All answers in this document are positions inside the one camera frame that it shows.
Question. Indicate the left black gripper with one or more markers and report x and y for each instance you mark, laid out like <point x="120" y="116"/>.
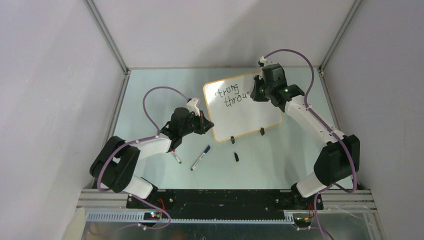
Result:
<point x="204" y="125"/>

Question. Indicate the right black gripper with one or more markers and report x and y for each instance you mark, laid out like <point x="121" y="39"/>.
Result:
<point x="255" y="95"/>

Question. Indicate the yellow framed whiteboard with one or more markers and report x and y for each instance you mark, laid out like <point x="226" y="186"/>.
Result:
<point x="233" y="112"/>

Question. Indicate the black marker cap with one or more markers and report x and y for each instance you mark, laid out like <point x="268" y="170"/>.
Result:
<point x="236" y="157"/>

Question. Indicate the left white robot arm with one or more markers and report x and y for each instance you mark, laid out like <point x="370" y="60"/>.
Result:
<point x="115" y="165"/>

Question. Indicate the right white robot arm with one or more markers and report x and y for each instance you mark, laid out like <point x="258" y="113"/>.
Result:
<point x="339" y="155"/>

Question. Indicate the right black whiteboard foot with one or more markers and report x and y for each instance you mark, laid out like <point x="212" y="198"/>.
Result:
<point x="262" y="131"/>

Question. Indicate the blue capped marker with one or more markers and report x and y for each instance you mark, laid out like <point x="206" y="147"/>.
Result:
<point x="200" y="157"/>

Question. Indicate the green capped marker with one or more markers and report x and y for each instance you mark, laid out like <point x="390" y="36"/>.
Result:
<point x="176" y="157"/>

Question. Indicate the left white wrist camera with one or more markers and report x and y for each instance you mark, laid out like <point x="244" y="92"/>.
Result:
<point x="193" y="106"/>

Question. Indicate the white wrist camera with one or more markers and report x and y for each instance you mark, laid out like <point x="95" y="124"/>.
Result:
<point x="193" y="106"/>
<point x="263" y="62"/>

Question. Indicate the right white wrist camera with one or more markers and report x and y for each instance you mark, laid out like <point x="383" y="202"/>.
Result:
<point x="263" y="62"/>

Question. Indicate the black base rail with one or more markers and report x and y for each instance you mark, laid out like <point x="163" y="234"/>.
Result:
<point x="230" y="204"/>

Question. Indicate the right aluminium frame post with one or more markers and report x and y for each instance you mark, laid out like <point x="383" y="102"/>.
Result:
<point x="356" y="5"/>

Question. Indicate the aluminium frame post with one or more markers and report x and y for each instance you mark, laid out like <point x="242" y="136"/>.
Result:
<point x="356" y="5"/>
<point x="106" y="34"/>

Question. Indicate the left aluminium frame post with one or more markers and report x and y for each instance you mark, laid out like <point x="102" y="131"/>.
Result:
<point x="106" y="34"/>

